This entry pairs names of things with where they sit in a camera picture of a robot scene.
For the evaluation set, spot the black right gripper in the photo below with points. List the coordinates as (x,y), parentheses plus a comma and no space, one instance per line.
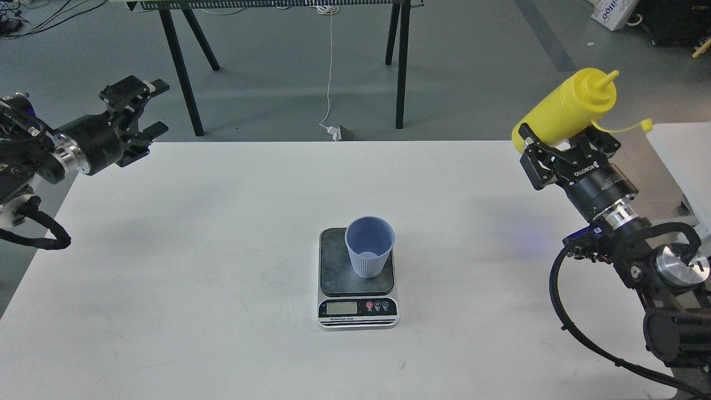
(591,183)

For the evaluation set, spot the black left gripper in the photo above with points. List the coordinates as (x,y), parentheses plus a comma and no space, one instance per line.
(91,143)

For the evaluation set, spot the yellow squeeze bottle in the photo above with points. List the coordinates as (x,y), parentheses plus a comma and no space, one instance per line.
(577,103)

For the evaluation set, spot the blue plastic cup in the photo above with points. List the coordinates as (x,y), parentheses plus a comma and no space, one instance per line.
(369,241)

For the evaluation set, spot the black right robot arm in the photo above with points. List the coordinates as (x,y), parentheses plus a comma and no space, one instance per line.
(661,263)

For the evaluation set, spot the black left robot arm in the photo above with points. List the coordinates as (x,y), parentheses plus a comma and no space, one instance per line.
(31,148)

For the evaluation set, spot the digital kitchen scale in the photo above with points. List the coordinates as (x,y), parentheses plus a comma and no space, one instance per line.
(347,301)

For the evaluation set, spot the white side table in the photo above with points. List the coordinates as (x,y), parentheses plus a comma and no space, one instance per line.
(684,149)

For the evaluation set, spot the white cardboard box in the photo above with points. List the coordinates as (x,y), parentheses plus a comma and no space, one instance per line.
(615,15)

